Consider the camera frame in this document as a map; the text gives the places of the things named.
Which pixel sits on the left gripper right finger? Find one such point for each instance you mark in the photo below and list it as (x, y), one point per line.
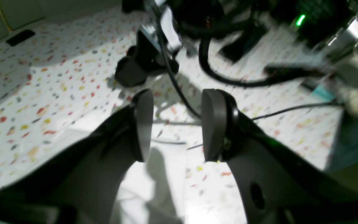
(276, 185)

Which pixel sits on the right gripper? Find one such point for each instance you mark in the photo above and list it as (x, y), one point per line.
(156, 47)

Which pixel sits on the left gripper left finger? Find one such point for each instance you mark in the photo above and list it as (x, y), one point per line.
(80, 184)

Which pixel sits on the white T-shirt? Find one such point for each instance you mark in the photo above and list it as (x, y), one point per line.
(152, 192)

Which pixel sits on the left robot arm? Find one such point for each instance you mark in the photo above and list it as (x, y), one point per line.
(200, 26)

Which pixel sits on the terrazzo patterned table cloth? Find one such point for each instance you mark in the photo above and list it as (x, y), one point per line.
(61, 79)

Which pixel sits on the light blue highlighter marker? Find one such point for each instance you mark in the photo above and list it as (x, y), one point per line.
(323, 94)

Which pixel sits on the small black rectangular device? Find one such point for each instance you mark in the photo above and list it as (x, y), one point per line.
(20, 37)

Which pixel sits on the black TV remote control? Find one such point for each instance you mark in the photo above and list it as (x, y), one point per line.
(295, 70)

